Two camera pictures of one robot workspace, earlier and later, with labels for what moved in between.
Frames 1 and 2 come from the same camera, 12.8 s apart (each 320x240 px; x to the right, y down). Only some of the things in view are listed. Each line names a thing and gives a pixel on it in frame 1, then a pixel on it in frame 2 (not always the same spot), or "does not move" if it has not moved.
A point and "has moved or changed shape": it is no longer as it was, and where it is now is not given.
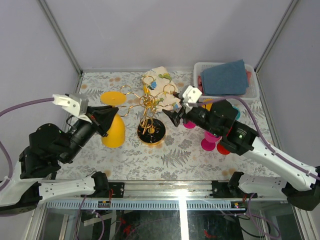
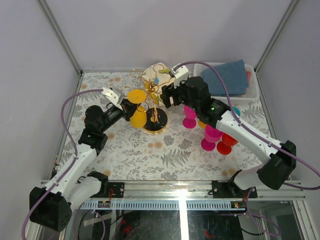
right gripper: x=175 y=117 -> x=170 y=91
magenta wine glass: x=208 y=143 does not move
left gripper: x=101 y=117 -> x=128 y=109
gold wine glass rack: x=151 y=131 has moved or changed shape
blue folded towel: x=227 y=78 does not move
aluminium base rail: x=170 y=191 does not move
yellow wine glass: x=116 y=136 -> x=138 y=115
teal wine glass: x=238 y=115 does not move
